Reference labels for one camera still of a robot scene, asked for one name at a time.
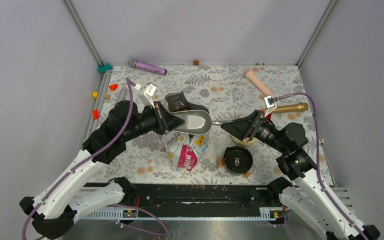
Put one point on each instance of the pink toy microphone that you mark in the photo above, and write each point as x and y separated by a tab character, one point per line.
249	75

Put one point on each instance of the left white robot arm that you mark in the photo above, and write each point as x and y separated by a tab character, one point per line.
58	208

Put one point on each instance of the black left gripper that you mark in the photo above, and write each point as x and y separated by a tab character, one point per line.
162	115

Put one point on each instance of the floral patterned table mat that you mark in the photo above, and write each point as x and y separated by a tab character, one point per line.
228	96

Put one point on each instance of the small wooden block near bowl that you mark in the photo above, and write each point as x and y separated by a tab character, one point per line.
247	174

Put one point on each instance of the teal toy block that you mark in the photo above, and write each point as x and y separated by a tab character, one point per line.
104	68

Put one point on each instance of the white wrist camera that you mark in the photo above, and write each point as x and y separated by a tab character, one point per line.
146	94
270	104

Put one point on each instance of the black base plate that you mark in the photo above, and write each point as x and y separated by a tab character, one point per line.
206	201

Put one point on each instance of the red block at left rail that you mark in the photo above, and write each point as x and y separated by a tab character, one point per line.
95	114

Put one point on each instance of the black pet bowl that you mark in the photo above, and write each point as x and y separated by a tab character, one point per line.
237	160

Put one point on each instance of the yellow small cube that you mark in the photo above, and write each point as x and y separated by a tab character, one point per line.
95	95

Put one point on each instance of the brown pet food kibble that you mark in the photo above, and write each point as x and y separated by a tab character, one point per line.
181	109

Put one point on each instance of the metal food scoop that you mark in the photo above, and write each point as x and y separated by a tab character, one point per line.
197	122

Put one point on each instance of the grey toy microphone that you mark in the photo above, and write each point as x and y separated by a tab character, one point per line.
122	94

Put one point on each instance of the beige wooden block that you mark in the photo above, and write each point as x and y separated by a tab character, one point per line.
107	96

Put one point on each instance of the gold toy microphone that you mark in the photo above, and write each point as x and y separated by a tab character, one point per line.
298	107

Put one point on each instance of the purple glitter toy microphone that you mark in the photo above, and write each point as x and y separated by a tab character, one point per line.
137	64

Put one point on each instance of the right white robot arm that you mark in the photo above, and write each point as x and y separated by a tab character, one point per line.
301	189

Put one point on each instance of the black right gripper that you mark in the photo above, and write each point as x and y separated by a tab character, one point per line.
240	128

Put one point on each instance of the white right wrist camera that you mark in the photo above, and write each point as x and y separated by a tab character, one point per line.
270	104

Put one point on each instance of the cream pet bowl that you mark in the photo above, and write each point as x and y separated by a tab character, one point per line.
244	143

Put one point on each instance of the cat print pet food bag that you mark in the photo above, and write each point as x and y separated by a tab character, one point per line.
184	150

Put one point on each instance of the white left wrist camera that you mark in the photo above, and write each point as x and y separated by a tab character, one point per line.
146	94

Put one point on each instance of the red roof-shaped block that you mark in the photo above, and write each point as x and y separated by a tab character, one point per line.
113	87

